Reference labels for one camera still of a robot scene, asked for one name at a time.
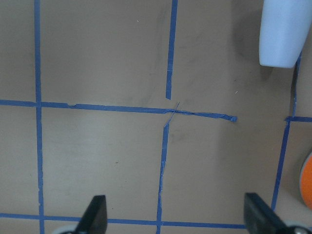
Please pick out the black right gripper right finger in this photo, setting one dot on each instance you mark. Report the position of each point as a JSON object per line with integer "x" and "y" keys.
{"x": 259, "y": 218}

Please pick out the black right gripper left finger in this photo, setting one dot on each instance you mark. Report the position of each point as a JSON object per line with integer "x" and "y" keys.
{"x": 94, "y": 219}

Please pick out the light blue plastic cup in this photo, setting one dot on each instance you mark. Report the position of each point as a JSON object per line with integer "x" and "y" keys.
{"x": 284, "y": 28}

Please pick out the orange metal can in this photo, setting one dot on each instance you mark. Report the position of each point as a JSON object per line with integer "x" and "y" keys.
{"x": 305, "y": 181}

